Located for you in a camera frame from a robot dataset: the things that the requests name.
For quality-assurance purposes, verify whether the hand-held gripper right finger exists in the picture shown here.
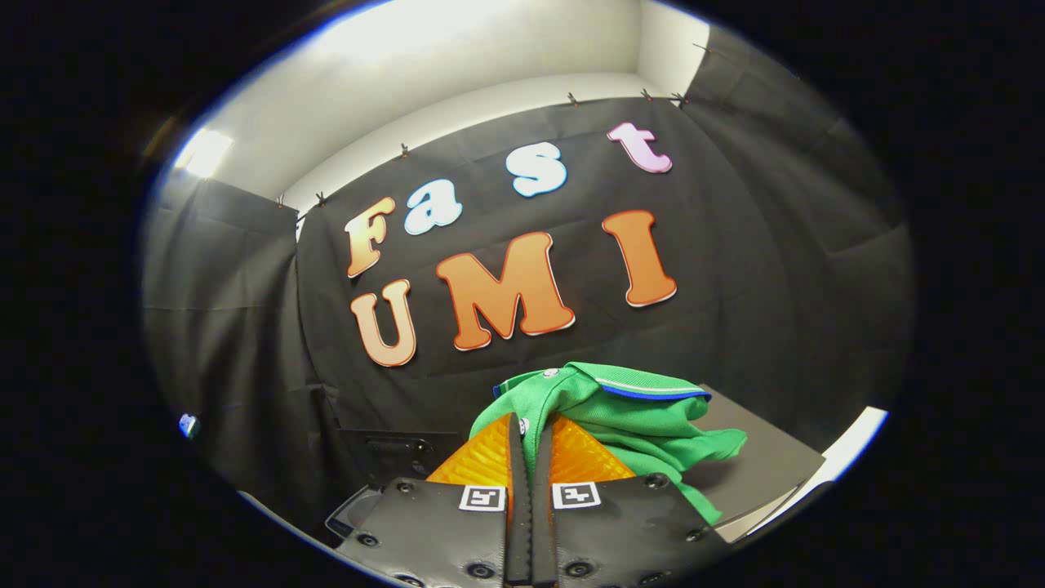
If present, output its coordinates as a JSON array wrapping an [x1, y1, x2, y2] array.
[[531, 412, 733, 588]]

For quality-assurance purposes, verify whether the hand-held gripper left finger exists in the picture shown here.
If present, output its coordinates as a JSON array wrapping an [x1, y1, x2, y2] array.
[[333, 412, 533, 588]]

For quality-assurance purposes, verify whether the green polo shirt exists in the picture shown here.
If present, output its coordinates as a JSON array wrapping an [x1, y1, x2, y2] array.
[[469, 362, 748, 526]]

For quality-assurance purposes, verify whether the grey table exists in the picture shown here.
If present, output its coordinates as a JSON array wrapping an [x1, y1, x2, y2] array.
[[698, 382, 829, 544]]

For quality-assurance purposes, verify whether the white panel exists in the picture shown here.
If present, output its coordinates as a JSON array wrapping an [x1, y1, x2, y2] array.
[[739, 406, 889, 541]]

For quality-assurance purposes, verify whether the ceiling light panel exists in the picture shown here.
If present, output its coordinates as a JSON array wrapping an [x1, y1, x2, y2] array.
[[174, 129, 235, 179]]

